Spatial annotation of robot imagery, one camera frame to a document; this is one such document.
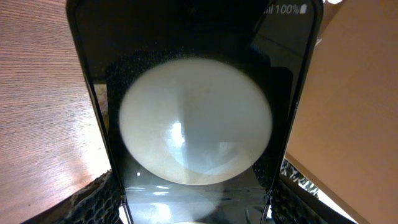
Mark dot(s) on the black smartphone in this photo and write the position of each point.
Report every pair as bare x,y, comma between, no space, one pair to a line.
195,100

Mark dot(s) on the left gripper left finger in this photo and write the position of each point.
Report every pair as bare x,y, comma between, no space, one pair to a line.
96,203

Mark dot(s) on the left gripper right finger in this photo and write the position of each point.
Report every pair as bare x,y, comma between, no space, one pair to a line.
295,200

